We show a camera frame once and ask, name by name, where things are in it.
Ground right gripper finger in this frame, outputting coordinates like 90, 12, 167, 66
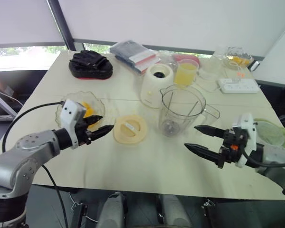
194, 124, 227, 139
184, 142, 222, 166

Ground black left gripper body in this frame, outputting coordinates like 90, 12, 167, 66
74, 116, 94, 146

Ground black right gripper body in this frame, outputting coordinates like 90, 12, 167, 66
217, 127, 249, 170

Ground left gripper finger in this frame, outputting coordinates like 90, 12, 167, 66
87, 124, 115, 143
84, 114, 104, 126

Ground orange fruit piece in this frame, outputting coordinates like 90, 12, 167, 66
86, 120, 102, 131
80, 101, 95, 117

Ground scalloped glass fruit bowl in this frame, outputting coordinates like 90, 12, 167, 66
55, 91, 107, 131

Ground glass bowl with fruit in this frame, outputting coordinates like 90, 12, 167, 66
222, 46, 255, 70

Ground cream blender lid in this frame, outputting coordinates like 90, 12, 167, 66
113, 114, 149, 145

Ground green cloth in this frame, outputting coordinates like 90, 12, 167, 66
253, 117, 285, 152

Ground clear blender jar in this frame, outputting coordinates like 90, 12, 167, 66
159, 83, 221, 138

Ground white power strip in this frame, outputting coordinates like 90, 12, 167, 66
218, 78, 261, 94

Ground black mitt with red rim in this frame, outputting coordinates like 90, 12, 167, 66
68, 50, 114, 81

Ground clear plastic container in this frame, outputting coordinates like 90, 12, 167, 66
199, 57, 226, 82

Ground measuring cup with orange juice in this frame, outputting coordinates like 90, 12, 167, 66
173, 58, 201, 89

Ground grey rounded shape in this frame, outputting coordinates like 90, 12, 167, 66
96, 191, 132, 228
156, 193, 194, 228

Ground cream blender base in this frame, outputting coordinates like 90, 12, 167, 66
140, 63, 176, 109

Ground bagged stack with red label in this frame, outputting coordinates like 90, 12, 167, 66
109, 40, 162, 75

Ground small black and white device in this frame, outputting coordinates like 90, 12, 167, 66
250, 60, 261, 72

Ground pink plastic plate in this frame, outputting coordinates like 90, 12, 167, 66
172, 54, 201, 69

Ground crumpled clear plastic bag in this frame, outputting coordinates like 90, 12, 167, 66
156, 51, 179, 70

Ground grey metal stand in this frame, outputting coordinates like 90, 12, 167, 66
0, 67, 24, 122

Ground white roller blind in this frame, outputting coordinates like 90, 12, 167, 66
0, 0, 64, 46
58, 0, 285, 57

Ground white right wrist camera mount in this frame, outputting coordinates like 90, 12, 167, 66
231, 113, 257, 169

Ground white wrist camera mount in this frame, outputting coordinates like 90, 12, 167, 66
231, 113, 257, 169
59, 99, 87, 150

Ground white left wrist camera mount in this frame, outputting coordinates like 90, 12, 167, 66
59, 99, 87, 150

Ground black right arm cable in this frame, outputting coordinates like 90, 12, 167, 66
241, 151, 285, 168

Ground black table frame leg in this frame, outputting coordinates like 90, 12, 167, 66
70, 201, 88, 228
201, 199, 217, 217

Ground black window frame post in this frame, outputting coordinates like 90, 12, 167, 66
47, 0, 76, 51

